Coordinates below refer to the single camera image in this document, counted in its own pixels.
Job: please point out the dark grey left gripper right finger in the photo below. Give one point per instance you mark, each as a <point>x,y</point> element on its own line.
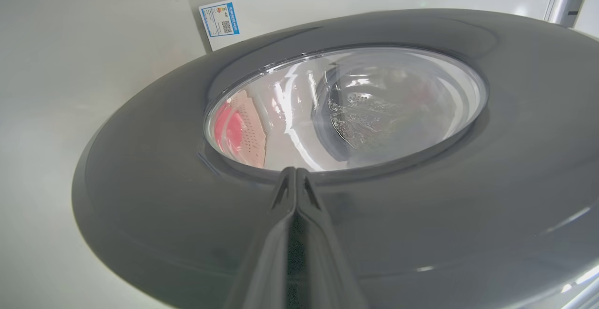
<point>327,262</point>

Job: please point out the blue-bordered energy label sticker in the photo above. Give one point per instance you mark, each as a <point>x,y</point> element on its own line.
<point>220,19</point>

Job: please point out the dark grey round glass door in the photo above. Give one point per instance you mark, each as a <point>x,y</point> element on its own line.
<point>468,206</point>

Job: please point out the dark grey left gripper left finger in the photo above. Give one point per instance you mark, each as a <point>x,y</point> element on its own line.
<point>262,262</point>

